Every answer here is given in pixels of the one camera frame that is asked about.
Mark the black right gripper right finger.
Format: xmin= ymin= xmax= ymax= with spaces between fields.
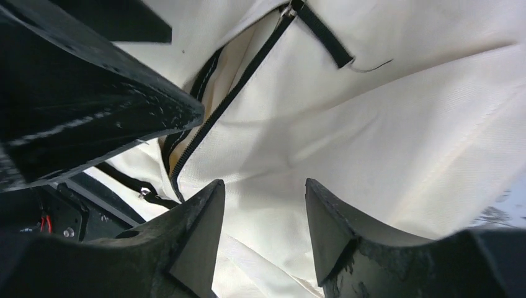
xmin=305 ymin=179 xmax=525 ymax=297

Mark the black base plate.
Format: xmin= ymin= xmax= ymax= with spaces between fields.
xmin=1 ymin=174 xmax=145 ymax=242

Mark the beige canvas backpack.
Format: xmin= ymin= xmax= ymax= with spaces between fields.
xmin=84 ymin=0 xmax=526 ymax=298

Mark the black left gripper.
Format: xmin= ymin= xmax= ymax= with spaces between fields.
xmin=1 ymin=1 xmax=204 ymax=191

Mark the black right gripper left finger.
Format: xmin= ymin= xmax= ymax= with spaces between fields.
xmin=1 ymin=179 xmax=225 ymax=297

